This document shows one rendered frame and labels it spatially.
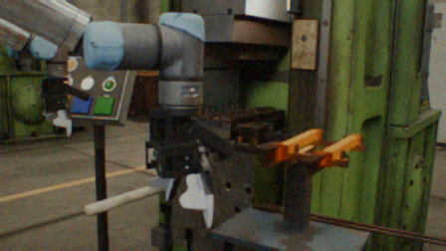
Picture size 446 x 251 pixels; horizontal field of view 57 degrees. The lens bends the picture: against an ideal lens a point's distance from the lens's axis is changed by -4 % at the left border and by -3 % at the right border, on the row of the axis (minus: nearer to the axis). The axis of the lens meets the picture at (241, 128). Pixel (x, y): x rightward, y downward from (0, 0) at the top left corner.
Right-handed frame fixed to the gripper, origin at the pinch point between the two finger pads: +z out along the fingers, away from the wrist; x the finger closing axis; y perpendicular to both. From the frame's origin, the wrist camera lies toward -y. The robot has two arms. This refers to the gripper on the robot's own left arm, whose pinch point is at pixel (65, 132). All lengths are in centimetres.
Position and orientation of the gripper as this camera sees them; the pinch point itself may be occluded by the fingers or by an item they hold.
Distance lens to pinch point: 160.3
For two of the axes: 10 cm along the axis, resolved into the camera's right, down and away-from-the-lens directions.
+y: -8.0, 0.7, -5.9
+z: -0.3, 9.8, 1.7
